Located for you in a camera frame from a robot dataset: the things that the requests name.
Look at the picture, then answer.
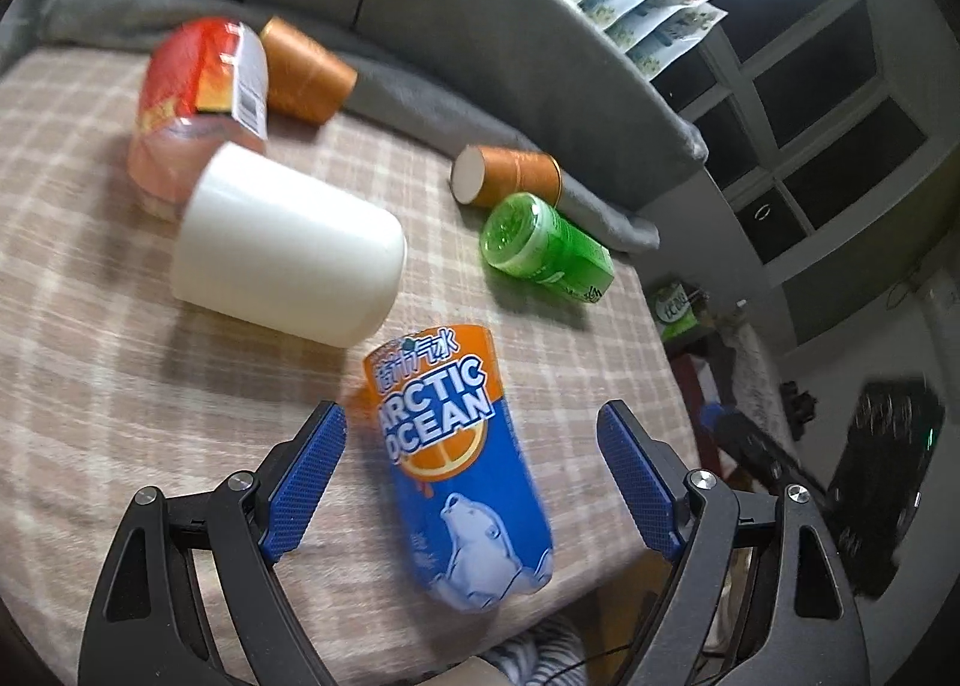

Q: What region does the orange paper cup right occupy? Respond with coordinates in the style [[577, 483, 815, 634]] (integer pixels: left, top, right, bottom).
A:
[[449, 145, 563, 209]]

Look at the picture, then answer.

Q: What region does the white window frame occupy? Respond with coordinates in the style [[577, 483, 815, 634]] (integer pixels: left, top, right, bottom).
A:
[[652, 0, 958, 287]]

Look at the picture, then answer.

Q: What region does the blue Arctic Ocean cup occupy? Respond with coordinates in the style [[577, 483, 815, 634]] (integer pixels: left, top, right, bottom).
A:
[[364, 324, 553, 613]]

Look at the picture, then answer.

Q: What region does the green plastic cup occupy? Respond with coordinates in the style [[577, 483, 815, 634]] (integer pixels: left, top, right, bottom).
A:
[[480, 192, 615, 305]]

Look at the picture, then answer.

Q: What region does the grey sofa backrest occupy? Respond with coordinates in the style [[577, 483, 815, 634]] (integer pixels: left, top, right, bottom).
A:
[[81, 0, 712, 212]]

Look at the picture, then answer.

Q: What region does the orange paper cup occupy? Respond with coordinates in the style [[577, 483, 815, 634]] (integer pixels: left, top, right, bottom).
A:
[[449, 145, 563, 209], [260, 17, 358, 126]]

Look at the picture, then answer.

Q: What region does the orange paper cup left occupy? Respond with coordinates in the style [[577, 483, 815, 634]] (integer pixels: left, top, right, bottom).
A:
[[260, 17, 358, 126]]

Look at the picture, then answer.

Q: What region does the red orange labelled cup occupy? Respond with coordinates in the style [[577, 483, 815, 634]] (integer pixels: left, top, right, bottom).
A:
[[127, 17, 268, 220]]

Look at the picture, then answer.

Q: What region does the green paper shopping bag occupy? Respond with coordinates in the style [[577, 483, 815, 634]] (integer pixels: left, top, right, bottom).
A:
[[649, 280, 704, 342]]

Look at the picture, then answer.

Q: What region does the striped trousers leg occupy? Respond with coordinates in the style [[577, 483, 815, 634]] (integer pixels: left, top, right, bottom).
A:
[[480, 615, 589, 686]]

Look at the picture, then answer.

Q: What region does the white plastic cup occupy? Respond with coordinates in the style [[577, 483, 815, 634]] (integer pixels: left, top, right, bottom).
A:
[[169, 143, 407, 348]]

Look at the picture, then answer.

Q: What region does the plaid beige seat cover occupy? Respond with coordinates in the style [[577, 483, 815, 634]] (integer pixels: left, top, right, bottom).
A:
[[2, 48, 697, 684]]

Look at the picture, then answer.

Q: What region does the lace covered side table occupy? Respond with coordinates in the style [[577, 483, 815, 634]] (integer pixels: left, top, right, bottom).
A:
[[721, 321, 797, 459]]

